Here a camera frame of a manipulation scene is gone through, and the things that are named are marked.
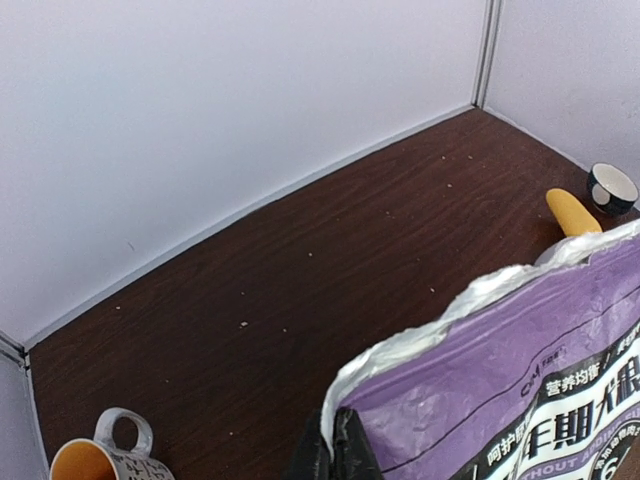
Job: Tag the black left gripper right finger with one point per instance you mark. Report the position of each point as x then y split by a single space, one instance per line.
353 455

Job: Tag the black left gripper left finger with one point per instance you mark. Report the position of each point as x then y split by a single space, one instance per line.
311 459

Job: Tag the purple pet food bag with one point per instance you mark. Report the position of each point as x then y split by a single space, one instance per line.
531 373

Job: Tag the yellow plastic scoop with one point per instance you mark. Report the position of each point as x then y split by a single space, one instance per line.
571 215

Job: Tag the patterned mug orange inside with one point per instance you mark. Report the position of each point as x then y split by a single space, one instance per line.
100 458

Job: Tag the dark blue dotted bowl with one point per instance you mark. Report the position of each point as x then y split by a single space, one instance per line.
611 190

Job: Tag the left aluminium frame post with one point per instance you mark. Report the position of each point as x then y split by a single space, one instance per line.
14 352

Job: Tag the aluminium frame post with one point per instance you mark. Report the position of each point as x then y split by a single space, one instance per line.
14 352
492 16

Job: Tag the right aluminium frame post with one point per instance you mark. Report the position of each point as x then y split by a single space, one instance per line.
492 16

